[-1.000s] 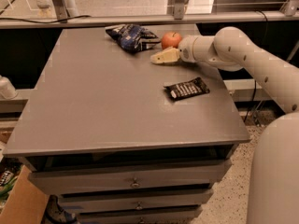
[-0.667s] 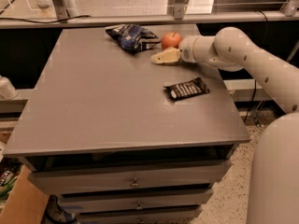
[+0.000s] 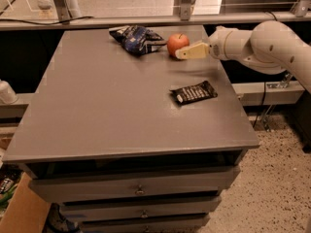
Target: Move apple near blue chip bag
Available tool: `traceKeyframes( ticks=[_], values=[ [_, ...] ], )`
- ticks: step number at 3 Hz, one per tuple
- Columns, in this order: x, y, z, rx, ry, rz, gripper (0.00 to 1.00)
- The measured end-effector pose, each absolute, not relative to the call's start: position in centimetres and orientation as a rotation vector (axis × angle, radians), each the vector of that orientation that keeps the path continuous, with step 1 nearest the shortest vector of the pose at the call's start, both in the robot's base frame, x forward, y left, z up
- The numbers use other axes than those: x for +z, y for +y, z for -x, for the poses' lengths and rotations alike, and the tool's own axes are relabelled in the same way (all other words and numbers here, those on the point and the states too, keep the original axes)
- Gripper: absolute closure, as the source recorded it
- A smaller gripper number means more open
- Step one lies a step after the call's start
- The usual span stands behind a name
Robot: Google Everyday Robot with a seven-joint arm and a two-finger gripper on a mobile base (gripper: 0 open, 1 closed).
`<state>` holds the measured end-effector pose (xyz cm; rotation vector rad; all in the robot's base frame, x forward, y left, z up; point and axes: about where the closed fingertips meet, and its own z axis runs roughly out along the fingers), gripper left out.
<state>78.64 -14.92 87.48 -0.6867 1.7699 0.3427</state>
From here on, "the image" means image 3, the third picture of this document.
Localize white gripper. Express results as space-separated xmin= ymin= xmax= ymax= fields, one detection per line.
xmin=175 ymin=26 xmax=236 ymax=60

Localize red apple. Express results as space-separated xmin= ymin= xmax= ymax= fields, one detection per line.
xmin=166 ymin=33 xmax=190 ymax=57

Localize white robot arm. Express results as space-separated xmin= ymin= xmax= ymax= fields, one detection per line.
xmin=175 ymin=20 xmax=311 ymax=92

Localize blue chip bag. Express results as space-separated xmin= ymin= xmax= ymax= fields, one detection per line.
xmin=109 ymin=25 xmax=166 ymax=56

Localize black snack bar wrapper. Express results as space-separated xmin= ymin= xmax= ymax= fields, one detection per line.
xmin=172 ymin=81 xmax=218 ymax=105

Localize grey drawer cabinet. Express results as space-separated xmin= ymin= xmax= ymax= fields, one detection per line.
xmin=2 ymin=24 xmax=260 ymax=233

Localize bottom grey drawer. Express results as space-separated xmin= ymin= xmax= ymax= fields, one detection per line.
xmin=80 ymin=214 xmax=210 ymax=233

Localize grey drawer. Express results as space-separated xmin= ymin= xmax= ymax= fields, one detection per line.
xmin=80 ymin=214 xmax=210 ymax=233
xmin=29 ymin=166 xmax=240 ymax=203
xmin=60 ymin=196 xmax=221 ymax=221

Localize white cylinder object left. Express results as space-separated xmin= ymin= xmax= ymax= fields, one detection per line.
xmin=0 ymin=80 xmax=17 ymax=104

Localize middle grey drawer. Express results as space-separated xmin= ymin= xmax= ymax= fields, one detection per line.
xmin=60 ymin=196 xmax=221 ymax=221

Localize top grey drawer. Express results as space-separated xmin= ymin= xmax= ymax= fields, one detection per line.
xmin=29 ymin=166 xmax=240 ymax=203

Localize snack packages on floor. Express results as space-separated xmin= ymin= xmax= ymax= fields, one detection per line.
xmin=0 ymin=178 xmax=17 ymax=208

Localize cardboard box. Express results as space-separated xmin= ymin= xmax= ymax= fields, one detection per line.
xmin=0 ymin=173 xmax=51 ymax=233

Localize black hanging cable right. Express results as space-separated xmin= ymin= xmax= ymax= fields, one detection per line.
xmin=252 ymin=81 xmax=268 ymax=128

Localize grey metal rail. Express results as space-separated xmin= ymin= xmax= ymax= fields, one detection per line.
xmin=0 ymin=11 xmax=311 ymax=31

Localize black cable on rail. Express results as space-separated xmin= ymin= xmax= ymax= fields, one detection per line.
xmin=0 ymin=15 xmax=95 ymax=25

